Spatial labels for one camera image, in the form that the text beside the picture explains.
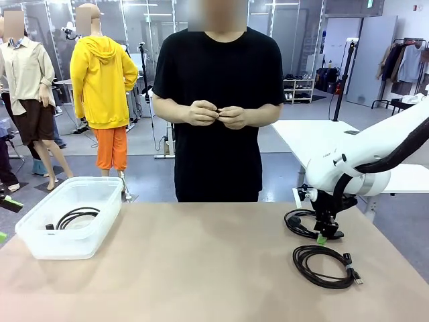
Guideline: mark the dark bags pile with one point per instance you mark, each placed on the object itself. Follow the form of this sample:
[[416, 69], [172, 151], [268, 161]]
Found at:
[[325, 78]]

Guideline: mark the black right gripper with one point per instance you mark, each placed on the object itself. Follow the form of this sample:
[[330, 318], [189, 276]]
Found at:
[[323, 208]]

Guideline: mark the person's right hand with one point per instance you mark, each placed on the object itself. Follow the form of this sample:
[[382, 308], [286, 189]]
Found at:
[[202, 114]]

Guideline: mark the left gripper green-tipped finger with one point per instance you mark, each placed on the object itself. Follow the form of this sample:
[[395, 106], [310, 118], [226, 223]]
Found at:
[[11, 204], [2, 237]]

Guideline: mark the white background standing desk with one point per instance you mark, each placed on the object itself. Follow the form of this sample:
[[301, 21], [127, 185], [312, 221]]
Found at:
[[169, 134]]

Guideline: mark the wooden shoe rack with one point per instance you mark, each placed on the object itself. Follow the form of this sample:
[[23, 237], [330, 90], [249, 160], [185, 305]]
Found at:
[[298, 89]]

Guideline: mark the person's left hand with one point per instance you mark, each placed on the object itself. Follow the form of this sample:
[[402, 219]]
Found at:
[[234, 118]]

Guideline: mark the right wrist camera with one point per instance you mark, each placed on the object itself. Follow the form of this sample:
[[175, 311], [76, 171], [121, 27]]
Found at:
[[306, 194]]

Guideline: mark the person in black T-shirt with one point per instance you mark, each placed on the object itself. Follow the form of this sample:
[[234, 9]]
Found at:
[[218, 73]]

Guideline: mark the mannequin in yellow hoodie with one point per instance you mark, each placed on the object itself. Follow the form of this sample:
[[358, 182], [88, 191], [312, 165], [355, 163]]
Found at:
[[100, 84]]

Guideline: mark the black camera tripod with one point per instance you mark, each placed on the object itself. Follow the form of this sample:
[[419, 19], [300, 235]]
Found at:
[[144, 73]]

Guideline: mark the grey partition panel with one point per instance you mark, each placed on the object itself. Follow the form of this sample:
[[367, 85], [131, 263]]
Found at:
[[372, 60]]

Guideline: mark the black pole stand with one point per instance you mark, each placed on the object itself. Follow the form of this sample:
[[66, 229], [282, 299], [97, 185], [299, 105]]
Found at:
[[345, 73]]

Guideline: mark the small black flat object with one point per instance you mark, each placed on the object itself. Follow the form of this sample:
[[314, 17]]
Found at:
[[352, 132]]

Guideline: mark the clear plastic storage bin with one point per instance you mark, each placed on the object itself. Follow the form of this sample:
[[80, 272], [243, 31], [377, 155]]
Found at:
[[67, 241]]

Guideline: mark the clothes rack with garments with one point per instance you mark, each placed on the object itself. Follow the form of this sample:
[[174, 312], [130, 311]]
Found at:
[[405, 63]]

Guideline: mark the person's right forearm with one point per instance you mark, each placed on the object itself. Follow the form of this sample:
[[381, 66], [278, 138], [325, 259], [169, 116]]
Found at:
[[171, 107]]

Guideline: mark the white side table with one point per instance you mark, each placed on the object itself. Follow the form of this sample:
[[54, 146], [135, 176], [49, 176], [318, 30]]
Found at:
[[311, 141]]

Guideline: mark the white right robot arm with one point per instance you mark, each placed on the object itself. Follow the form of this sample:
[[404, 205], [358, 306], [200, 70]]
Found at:
[[362, 147]]

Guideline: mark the mannequin in dark trousers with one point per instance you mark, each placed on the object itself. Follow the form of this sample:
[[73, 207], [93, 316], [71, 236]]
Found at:
[[5, 164]]

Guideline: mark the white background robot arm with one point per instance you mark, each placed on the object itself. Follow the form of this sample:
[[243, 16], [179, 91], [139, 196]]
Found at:
[[69, 31]]

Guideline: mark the black utility cart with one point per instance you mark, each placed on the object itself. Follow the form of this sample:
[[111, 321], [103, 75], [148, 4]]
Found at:
[[400, 104]]

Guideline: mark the mannequin in beige shirt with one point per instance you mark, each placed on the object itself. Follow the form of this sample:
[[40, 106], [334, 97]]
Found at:
[[27, 73]]

